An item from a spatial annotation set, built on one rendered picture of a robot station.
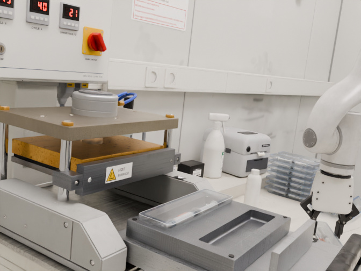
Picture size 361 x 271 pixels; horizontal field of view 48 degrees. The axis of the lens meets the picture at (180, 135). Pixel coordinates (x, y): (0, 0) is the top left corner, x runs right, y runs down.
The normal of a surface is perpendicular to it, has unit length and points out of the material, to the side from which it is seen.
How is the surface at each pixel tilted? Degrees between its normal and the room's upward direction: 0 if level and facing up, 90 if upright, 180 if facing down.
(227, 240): 0
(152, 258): 90
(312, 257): 0
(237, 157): 90
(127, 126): 90
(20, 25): 90
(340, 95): 52
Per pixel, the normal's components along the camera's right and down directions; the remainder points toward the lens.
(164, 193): -0.55, 0.08
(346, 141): 0.40, 0.15
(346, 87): -0.43, -0.65
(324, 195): -0.16, 0.18
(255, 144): 0.71, 0.12
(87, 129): 0.82, 0.18
